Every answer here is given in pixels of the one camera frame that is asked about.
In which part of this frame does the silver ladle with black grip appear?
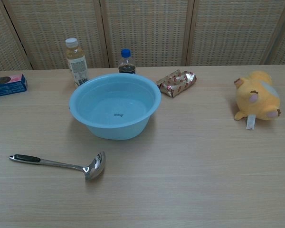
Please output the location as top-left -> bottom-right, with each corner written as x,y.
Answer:
9,151 -> 106,182

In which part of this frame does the light blue plastic bowl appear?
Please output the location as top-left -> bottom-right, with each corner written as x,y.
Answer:
68,73 -> 162,141

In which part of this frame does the gold foil snack package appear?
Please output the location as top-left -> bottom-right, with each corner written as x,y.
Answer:
156,69 -> 197,98

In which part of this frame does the small cola bottle blue cap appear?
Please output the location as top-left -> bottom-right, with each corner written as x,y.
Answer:
118,48 -> 136,75

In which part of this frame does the yellow tea drink bottle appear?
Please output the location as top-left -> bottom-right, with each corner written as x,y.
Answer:
65,38 -> 90,88

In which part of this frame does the yellow plush toy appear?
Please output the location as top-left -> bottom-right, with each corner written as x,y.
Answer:
233,70 -> 282,131

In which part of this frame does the blue pink cookie box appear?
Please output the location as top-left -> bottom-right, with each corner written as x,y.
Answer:
0,73 -> 29,98

